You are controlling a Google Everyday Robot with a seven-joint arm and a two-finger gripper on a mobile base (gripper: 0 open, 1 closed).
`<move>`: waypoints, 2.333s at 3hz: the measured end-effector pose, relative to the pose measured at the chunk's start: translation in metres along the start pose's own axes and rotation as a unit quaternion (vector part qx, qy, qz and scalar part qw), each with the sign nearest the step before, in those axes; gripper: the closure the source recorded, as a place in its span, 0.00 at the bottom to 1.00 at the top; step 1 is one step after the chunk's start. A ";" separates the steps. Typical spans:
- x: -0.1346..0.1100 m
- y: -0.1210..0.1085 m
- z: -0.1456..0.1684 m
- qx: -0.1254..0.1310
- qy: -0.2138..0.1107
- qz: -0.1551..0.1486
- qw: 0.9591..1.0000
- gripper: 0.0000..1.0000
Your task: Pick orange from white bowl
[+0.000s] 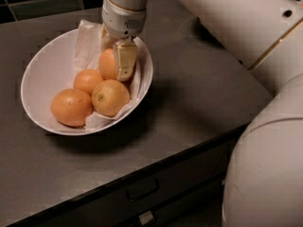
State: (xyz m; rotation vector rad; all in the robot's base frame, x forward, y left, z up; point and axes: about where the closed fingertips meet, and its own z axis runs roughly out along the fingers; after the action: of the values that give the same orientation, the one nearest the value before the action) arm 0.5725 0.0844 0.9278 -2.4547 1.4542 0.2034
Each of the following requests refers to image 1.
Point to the large white bowl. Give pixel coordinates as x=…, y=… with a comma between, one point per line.
x=53, y=69

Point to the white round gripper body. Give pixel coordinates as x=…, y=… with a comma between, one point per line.
x=121, y=20

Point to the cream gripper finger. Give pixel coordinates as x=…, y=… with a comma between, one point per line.
x=107, y=41
x=125, y=53

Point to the white paper napkin in bowl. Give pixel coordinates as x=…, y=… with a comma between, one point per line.
x=87, y=51

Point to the dark drawer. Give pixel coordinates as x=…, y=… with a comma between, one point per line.
x=200, y=206
x=134, y=194

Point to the dark lower drawer front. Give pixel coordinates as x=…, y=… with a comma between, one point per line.
x=200, y=206

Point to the dark left drawer front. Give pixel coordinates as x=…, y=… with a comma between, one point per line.
x=134, y=194

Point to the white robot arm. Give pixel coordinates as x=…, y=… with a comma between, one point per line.
x=264, y=180

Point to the middle small orange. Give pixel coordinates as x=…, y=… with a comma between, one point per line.
x=87, y=80

